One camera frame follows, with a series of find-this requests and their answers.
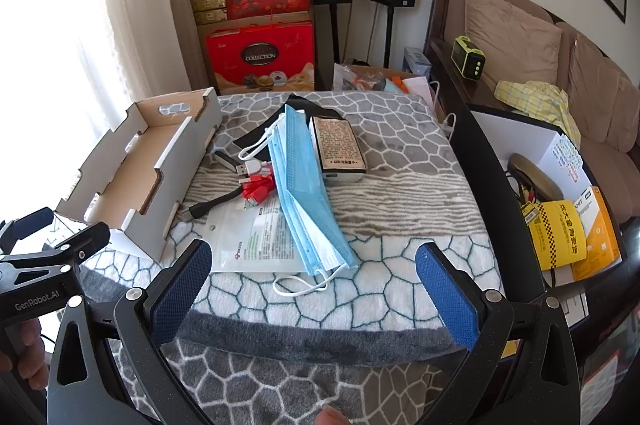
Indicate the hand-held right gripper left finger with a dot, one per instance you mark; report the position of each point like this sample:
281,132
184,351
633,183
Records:
182,292

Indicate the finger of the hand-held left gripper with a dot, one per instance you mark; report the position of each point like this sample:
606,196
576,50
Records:
27,222
82,241

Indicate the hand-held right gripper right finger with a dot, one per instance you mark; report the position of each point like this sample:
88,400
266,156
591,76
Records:
447,300

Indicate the white plastic packet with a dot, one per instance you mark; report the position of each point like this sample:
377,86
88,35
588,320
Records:
250,240

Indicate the white cardboard box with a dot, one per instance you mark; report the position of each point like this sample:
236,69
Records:
130,165

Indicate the small black device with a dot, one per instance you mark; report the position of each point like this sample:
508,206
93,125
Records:
227,159

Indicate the stack of blue face masks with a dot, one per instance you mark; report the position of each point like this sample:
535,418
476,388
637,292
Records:
300,185

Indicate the black box with beige label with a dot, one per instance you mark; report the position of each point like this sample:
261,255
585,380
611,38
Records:
336,145

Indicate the person's left hand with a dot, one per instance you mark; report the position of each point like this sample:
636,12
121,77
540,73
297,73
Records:
32,347

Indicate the person's right hand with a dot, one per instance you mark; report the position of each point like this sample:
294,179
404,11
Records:
332,417

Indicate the grey white patterned blanket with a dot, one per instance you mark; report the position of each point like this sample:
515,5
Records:
400,185

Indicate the yellow black package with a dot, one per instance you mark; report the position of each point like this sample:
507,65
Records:
557,235

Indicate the orange white box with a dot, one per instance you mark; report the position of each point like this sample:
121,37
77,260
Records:
600,240

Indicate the dark coffee table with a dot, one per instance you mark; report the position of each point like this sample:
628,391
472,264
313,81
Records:
605,355

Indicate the white open carton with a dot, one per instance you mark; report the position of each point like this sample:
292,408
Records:
520,135

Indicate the dark wooden sofa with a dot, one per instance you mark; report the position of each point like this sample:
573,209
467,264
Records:
605,170

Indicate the white paper bag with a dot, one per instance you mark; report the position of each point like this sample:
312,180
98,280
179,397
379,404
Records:
419,92

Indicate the yellow plaid cloth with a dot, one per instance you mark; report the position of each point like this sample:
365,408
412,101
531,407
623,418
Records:
537,105

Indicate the white curtain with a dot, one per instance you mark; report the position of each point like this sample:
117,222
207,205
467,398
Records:
100,15

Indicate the brown sofa cushion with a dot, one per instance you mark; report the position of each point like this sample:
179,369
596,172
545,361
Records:
592,90
631,165
510,30

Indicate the open carton of clutter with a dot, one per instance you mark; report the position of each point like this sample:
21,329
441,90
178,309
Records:
365,77

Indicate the blue grey box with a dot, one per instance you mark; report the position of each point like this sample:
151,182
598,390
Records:
417,61

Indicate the green yellow device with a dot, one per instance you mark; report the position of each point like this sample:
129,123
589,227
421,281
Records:
469,57

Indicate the red gift box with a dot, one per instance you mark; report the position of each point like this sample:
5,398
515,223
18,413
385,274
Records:
260,55

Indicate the gold tea box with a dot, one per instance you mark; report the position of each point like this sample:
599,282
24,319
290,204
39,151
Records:
211,16
208,3

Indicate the black speaker stand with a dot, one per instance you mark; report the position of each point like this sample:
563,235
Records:
389,37
334,35

